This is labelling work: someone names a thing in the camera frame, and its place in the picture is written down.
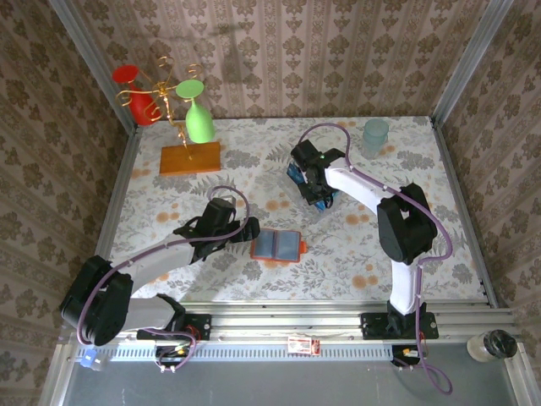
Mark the gold glass rack wooden base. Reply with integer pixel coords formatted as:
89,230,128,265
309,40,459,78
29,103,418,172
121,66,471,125
116,57,223,178

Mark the blue white plug connector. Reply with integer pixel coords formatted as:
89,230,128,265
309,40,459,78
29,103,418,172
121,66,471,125
78,348,105,372

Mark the small red label box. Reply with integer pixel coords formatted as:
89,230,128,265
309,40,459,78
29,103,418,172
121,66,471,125
287,336,321,355

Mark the long aluminium mounting rail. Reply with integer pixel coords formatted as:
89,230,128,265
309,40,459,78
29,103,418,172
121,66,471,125
63,300,521,342

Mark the green plastic wine glass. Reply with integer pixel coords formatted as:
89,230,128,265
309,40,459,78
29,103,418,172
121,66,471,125
174,80,216,144

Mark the glass jar black lid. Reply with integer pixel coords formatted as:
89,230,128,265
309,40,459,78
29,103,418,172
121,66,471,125
467,329,519,364

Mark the aluminium table side rail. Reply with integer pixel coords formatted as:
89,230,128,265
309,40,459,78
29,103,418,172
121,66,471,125
86,129,143,297
429,118,500,308

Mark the aluminium frame post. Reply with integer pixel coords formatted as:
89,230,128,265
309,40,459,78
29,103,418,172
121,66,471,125
429,0,516,128
47,0,143,134

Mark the black cable junction box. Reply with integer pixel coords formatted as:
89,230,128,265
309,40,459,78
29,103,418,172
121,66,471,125
154,344,191,368
391,344,424,368

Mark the teal translucent plastic cup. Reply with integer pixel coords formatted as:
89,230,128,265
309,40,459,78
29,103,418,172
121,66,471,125
362,118,390,161

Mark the clear acrylic card stand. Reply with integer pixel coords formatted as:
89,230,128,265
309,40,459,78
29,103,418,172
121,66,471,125
280,159,341,213

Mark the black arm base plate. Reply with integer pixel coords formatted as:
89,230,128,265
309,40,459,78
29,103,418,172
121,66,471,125
361,311,440,341
135,313,212,342

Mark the orange card holder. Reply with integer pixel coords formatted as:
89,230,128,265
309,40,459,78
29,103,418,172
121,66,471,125
249,228,306,263

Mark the red plastic wine glass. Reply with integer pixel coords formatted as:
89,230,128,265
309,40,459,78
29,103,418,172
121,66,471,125
112,64,156,127

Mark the grey slotted cable duct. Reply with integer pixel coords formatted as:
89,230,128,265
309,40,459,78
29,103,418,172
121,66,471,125
74,339,396,361

